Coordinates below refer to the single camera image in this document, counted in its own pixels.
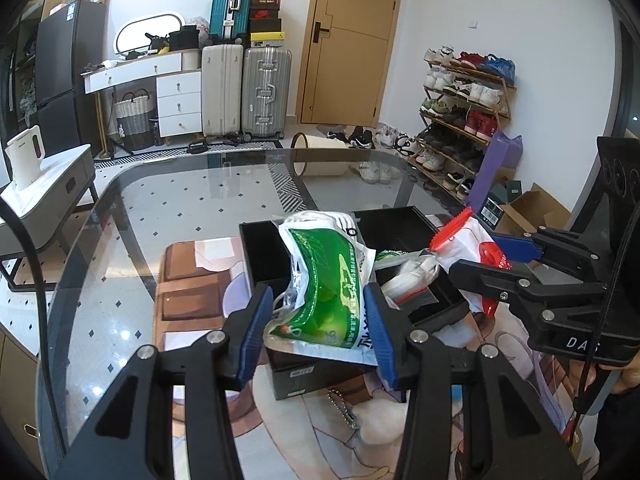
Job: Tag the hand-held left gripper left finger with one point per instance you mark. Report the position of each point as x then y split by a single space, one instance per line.
252 330

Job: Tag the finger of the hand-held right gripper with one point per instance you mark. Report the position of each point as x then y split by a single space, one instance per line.
480 272
515 249

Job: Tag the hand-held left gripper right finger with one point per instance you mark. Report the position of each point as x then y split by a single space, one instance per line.
382 332

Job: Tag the red white plastic packet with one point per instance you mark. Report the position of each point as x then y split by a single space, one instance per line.
470 240

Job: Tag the black cardboard box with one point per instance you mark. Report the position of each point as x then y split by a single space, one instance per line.
300 375

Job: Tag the green white plastic packet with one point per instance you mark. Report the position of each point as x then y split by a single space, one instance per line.
325 280

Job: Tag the person's right hand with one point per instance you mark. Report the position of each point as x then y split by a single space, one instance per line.
627 375

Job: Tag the open cardboard box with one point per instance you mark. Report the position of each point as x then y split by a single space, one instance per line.
535 210

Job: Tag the printed cartoon desk mat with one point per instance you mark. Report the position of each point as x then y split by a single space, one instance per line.
200 280

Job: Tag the purple yoga mat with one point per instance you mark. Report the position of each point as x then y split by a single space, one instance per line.
495 165

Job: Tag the white plush toy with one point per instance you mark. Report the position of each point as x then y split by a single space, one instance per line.
380 425

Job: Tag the rows of sneakers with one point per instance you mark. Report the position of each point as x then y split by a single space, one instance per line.
480 92

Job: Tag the scattered loose shoes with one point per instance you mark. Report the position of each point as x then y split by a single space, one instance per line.
385 135

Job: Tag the wooden shoe rack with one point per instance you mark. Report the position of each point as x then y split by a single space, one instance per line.
500 82

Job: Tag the white trash bin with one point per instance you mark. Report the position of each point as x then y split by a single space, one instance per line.
320 155

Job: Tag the silver suitcase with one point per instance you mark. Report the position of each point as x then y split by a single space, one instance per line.
265 95

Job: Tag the white suitcase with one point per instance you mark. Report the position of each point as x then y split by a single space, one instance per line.
222 90

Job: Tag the woven grey white basket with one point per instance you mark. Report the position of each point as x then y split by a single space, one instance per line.
132 120

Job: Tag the beige low cabinet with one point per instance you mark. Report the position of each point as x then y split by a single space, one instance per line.
15 395

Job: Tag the white vanity desk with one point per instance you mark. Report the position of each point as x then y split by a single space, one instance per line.
175 95

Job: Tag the tan wooden door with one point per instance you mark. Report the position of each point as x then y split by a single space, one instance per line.
350 60

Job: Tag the white side table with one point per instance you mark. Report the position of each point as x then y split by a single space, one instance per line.
60 170

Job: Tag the white electric kettle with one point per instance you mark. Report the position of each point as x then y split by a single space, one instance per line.
25 160

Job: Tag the black yellow shoe box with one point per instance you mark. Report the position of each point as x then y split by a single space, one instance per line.
267 37

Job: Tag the black handbag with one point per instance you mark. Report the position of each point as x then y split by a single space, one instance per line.
184 38

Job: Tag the plain black shoe box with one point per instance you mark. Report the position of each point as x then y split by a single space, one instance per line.
265 26

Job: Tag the black red logo shoe box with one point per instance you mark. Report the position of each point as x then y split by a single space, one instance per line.
265 14

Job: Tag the oval vanity mirror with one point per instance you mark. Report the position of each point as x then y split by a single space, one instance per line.
145 27

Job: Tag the teal suitcase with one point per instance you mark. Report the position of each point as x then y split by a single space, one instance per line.
225 5

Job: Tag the dark labelled shoe box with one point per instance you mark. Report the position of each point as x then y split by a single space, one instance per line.
266 2

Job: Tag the black refrigerator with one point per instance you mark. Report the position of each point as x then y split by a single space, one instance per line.
65 60

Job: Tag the black glass cabinet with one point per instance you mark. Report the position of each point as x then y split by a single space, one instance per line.
20 75

